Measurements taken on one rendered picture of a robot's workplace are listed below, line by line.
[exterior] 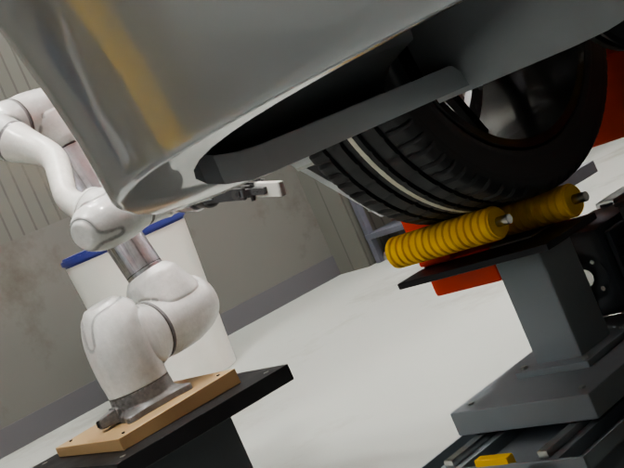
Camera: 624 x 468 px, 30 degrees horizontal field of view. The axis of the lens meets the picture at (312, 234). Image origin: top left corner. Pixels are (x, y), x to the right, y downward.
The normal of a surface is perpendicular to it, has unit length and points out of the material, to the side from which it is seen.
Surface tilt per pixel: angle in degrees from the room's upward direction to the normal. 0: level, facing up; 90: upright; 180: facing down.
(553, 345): 90
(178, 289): 73
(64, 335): 90
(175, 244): 94
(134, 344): 88
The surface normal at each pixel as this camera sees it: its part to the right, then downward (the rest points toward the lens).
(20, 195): 0.58, -0.19
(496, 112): -0.72, -0.51
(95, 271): -0.37, 0.29
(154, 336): 0.73, -0.27
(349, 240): -0.71, 0.36
